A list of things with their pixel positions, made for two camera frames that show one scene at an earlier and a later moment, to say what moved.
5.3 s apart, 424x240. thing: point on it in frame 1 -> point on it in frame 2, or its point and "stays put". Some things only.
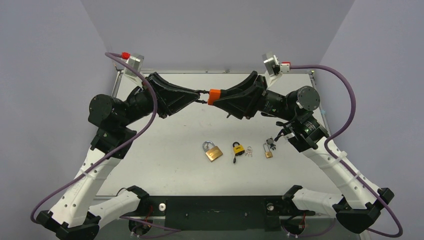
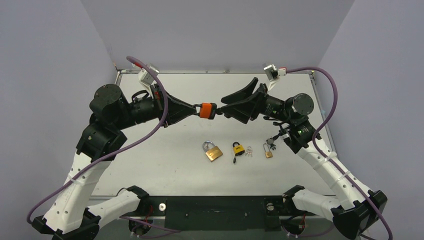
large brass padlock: x=213 y=153 stays put
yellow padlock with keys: x=238 y=150 stays put
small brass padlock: x=268 y=154 stays put
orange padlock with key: x=213 y=94 -> x=207 y=110
